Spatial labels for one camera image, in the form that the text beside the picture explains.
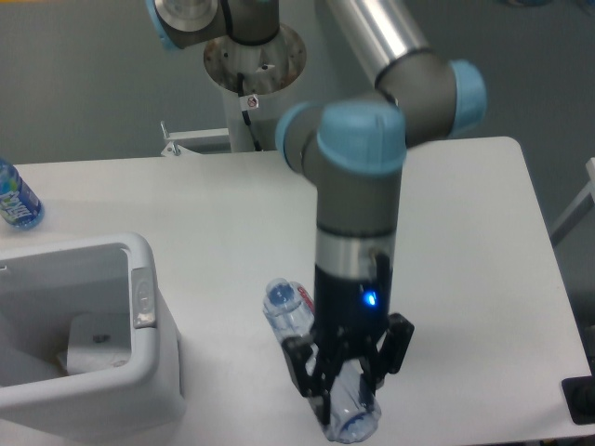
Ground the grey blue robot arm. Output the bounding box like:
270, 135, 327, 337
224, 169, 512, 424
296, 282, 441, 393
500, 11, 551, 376
146, 1, 487, 426

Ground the clear plastic bottle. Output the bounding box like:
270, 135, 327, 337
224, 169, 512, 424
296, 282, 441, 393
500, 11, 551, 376
263, 278, 381, 444

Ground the white plastic trash can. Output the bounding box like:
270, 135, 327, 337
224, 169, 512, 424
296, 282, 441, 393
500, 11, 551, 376
1, 233, 186, 442

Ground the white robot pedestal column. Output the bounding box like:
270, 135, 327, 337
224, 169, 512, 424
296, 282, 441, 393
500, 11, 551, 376
204, 24, 307, 152

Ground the white metal bracket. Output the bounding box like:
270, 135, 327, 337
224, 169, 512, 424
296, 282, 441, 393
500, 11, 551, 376
160, 121, 231, 157

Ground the black device at table edge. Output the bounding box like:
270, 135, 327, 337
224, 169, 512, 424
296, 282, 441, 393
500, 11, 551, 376
562, 375, 594, 426

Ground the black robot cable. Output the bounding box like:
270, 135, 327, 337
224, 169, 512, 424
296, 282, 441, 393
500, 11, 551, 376
236, 72, 263, 152

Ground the blue labelled water bottle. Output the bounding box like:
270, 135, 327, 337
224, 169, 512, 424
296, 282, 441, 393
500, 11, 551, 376
1, 159, 45, 230

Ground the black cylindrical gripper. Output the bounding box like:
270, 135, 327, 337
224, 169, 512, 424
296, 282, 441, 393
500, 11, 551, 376
281, 264, 415, 426

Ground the white frame at right edge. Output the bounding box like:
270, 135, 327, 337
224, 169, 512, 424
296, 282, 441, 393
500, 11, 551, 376
549, 157, 594, 247

